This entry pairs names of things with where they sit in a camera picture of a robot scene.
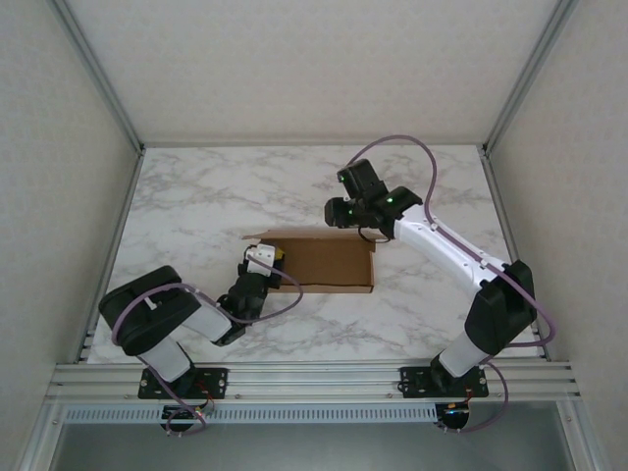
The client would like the brown corrugated cardboard box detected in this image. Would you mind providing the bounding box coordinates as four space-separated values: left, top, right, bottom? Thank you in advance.
241 226 389 295

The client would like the small lit controller board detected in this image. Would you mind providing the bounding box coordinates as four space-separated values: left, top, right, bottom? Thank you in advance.
161 404 207 426
441 400 473 426

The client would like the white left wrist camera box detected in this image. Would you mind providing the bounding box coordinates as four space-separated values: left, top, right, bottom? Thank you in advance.
243 244 277 275

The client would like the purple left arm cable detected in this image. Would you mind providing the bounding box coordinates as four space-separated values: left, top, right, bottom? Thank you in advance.
111 274 304 439

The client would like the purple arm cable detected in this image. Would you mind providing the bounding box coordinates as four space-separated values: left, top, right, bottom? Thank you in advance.
111 274 304 439
345 133 558 437

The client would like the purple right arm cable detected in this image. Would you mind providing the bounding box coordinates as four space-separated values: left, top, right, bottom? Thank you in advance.
345 133 558 437

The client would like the thin aluminium frame rail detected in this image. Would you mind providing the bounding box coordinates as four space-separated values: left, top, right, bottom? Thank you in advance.
140 140 487 149

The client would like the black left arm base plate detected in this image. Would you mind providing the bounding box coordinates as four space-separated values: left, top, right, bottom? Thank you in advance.
138 365 231 399

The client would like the wide aluminium frame rail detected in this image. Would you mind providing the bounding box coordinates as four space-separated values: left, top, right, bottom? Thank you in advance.
46 361 583 404

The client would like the white slotted cable duct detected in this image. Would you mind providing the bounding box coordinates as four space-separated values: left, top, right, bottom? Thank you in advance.
63 404 439 424

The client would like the aluminium table side rail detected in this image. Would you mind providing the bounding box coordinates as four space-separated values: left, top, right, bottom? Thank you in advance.
73 146 146 365

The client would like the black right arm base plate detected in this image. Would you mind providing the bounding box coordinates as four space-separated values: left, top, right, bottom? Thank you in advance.
399 365 491 399

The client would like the aluminium frame corner post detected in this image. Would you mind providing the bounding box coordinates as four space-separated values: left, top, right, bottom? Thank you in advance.
46 0 146 153
480 0 581 153

